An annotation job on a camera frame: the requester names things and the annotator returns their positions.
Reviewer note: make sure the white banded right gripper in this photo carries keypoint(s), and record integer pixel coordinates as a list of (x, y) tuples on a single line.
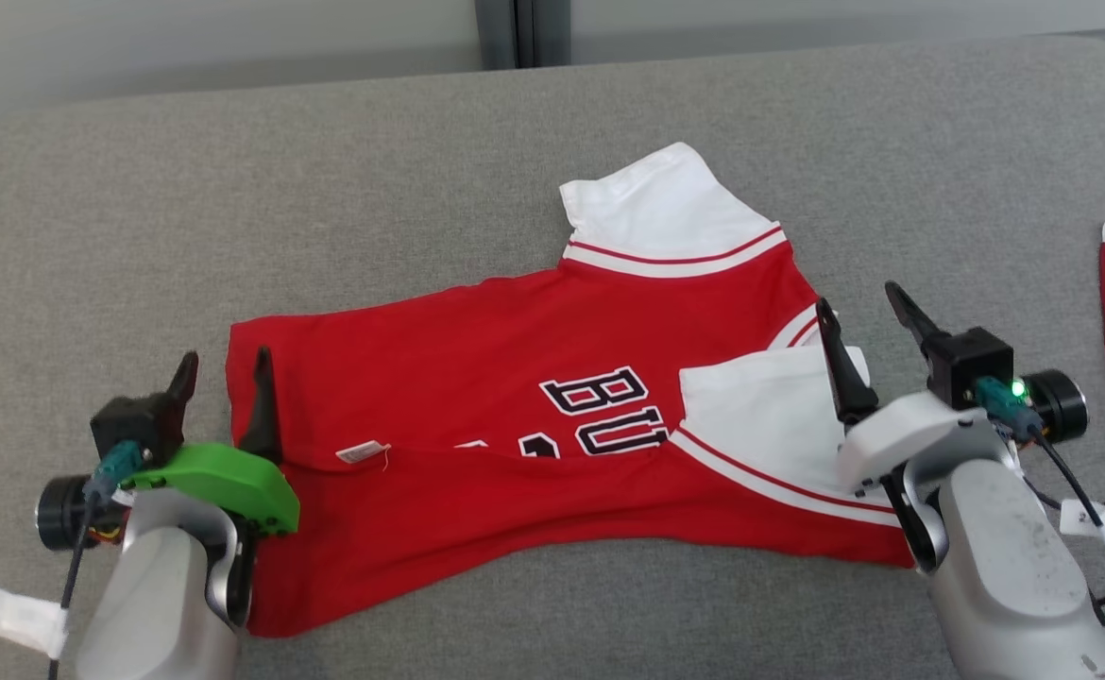
[(902, 434)]

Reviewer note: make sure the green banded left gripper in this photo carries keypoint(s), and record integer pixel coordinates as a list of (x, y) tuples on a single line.
[(231, 482)]

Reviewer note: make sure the red jersey with white sleeves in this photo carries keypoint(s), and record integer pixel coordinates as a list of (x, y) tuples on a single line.
[(477, 359)]

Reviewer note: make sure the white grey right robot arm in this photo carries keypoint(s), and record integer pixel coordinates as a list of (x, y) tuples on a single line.
[(1006, 567)]

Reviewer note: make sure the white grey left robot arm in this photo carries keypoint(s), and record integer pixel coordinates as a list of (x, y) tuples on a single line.
[(156, 595)]

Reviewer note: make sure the black cylindrical right gripper motor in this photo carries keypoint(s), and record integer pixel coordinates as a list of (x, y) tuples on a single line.
[(1058, 404)]

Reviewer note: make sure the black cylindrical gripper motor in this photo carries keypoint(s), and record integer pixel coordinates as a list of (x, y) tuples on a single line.
[(1058, 404), (61, 513)]

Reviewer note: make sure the black cylindrical left gripper motor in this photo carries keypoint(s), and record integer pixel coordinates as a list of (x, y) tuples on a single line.
[(61, 513)]

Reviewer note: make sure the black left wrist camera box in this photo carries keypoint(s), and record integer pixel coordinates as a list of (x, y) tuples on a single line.
[(132, 420)]

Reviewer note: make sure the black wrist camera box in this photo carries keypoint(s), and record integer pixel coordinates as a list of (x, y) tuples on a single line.
[(132, 420), (973, 364)]

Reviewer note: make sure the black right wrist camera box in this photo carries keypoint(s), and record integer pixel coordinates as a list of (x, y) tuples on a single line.
[(973, 364)]

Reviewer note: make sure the grey metal post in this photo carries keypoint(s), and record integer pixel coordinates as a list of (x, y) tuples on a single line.
[(496, 33)]

